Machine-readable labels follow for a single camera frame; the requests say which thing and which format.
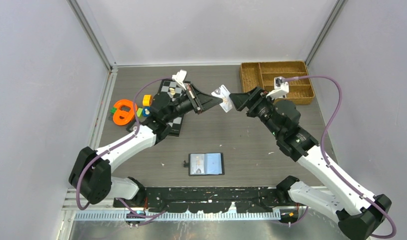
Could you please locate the green toy brick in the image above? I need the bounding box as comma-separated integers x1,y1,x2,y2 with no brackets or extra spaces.
110,107,118,115

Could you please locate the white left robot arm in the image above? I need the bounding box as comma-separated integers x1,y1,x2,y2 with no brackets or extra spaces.
68,83,223,210

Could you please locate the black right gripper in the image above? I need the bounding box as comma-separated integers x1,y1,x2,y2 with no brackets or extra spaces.
229,85,283,138

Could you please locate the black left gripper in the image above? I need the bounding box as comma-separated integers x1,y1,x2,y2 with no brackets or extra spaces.
163,84,222,123

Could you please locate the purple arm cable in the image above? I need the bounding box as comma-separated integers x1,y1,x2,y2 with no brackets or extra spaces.
279,74,398,239
75,77,178,228

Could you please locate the woven wicker tray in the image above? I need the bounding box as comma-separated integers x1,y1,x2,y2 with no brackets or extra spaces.
239,60,316,106

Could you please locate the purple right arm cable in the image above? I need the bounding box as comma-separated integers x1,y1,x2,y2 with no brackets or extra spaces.
279,74,398,239

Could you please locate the black leather card holder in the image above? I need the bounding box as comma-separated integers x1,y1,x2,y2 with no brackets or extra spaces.
183,152,225,177

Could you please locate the lime green block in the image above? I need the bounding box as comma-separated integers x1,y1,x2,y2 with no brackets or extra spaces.
135,107,143,118

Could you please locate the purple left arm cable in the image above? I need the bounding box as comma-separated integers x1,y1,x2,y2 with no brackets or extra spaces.
75,77,178,228

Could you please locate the blue toy brick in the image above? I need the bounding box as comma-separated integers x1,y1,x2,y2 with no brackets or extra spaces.
142,106,151,117

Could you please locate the yellow toy brick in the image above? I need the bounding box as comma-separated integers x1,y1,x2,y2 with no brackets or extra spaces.
142,94,154,107

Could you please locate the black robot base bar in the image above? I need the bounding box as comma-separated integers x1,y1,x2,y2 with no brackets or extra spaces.
124,186,298,214

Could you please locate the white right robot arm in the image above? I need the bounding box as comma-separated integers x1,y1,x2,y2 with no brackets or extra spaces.
229,87,392,240

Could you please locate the black and silver chessboard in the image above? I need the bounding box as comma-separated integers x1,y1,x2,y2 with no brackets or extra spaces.
153,78,185,137

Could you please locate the white credit card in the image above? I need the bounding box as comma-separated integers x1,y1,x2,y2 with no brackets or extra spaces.
211,84,233,113
189,153,207,176

